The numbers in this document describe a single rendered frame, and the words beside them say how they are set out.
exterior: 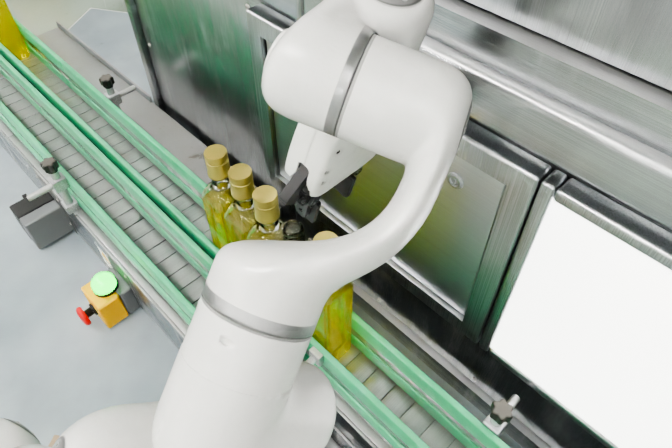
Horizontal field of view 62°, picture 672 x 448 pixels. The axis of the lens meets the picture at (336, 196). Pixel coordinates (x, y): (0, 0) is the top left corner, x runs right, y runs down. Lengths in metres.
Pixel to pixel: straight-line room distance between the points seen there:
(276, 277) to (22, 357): 0.91
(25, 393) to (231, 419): 0.82
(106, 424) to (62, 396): 0.67
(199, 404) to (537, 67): 0.41
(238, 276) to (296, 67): 0.14
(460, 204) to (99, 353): 0.75
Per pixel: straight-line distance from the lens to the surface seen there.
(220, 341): 0.39
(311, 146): 0.52
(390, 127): 0.37
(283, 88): 0.37
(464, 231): 0.72
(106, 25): 2.05
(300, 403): 0.45
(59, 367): 1.19
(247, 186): 0.81
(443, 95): 0.37
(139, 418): 0.51
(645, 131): 0.55
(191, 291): 1.03
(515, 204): 0.63
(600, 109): 0.56
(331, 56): 0.37
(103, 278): 1.13
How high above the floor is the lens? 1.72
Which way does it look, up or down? 47 degrees down
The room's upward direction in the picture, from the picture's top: straight up
